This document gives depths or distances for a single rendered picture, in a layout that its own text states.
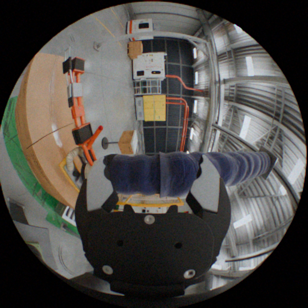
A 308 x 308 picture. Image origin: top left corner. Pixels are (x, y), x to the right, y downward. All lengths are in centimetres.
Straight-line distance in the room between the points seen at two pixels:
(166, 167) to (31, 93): 86
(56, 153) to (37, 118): 27
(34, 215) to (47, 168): 119
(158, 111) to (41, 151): 746
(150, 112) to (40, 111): 735
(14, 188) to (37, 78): 124
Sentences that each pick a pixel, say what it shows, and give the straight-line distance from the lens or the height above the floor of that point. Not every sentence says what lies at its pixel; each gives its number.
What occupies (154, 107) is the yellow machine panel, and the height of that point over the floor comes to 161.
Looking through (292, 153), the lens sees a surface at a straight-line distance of 462.
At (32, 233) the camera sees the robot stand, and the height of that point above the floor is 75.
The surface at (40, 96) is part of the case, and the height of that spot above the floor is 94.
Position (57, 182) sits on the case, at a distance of 73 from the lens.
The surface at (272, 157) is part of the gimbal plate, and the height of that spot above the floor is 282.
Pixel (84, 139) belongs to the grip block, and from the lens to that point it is 46.
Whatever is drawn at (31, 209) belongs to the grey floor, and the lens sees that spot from 172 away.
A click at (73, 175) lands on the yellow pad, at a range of 55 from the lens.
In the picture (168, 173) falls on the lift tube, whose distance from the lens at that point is 36.
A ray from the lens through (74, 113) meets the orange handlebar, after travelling 45.
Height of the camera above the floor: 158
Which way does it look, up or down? 2 degrees down
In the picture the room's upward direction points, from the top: 89 degrees clockwise
